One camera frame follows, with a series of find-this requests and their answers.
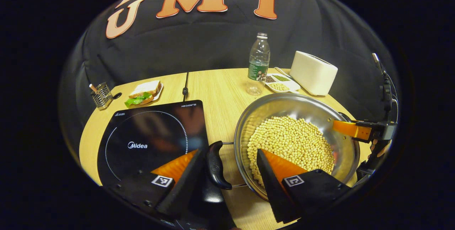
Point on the black induction cooktop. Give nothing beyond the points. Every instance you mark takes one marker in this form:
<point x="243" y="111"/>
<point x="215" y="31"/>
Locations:
<point x="142" y="130"/>

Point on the sandwich with lettuce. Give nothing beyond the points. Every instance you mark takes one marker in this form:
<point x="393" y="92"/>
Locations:
<point x="144" y="89"/>

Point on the pile of soybeans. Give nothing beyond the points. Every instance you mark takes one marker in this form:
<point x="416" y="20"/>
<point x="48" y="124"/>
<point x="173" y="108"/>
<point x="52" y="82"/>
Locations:
<point x="291" y="137"/>

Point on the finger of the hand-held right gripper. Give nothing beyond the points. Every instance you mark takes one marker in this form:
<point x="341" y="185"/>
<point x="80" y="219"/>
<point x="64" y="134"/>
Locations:
<point x="350" y="129"/>

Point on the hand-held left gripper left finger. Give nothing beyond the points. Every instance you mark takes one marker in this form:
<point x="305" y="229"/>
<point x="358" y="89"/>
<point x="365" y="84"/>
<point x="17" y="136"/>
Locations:
<point x="185" y="187"/>

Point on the clear plastic water bottle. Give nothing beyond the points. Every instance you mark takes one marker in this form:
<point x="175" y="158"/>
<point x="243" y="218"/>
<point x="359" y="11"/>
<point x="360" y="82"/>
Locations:
<point x="258" y="70"/>

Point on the wooden stick utensil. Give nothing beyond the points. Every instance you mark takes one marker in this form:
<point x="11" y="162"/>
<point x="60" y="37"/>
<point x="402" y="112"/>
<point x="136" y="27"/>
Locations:
<point x="92" y="87"/>

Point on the white divided bean dish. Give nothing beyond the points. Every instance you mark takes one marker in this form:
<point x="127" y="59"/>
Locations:
<point x="280" y="87"/>

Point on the white toaster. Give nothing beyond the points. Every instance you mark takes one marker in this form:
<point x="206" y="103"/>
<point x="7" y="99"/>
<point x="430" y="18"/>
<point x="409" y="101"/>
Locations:
<point x="312" y="73"/>

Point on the black backdrop cloth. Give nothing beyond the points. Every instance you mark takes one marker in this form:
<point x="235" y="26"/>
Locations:
<point x="213" y="45"/>

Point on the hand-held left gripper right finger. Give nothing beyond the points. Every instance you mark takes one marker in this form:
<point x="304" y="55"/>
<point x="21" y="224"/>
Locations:
<point x="273" y="191"/>

